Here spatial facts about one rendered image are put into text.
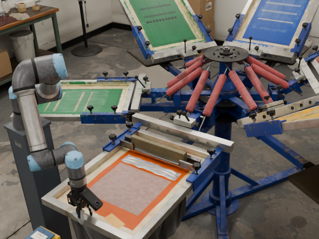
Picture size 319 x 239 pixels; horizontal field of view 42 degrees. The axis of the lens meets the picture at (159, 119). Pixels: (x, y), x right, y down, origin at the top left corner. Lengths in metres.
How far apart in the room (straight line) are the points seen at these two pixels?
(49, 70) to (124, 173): 0.74
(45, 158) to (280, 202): 2.25
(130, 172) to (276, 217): 1.54
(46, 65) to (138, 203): 0.79
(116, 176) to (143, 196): 0.23
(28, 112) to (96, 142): 2.54
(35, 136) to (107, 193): 0.52
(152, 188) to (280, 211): 1.59
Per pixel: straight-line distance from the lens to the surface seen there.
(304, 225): 3.47
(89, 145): 4.34
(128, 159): 2.39
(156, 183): 2.21
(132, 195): 2.15
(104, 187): 2.22
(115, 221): 2.02
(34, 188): 2.53
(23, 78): 1.87
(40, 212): 2.64
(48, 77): 1.89
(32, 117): 1.88
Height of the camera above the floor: 2.34
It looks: 30 degrees down
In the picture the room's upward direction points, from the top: 3 degrees counter-clockwise
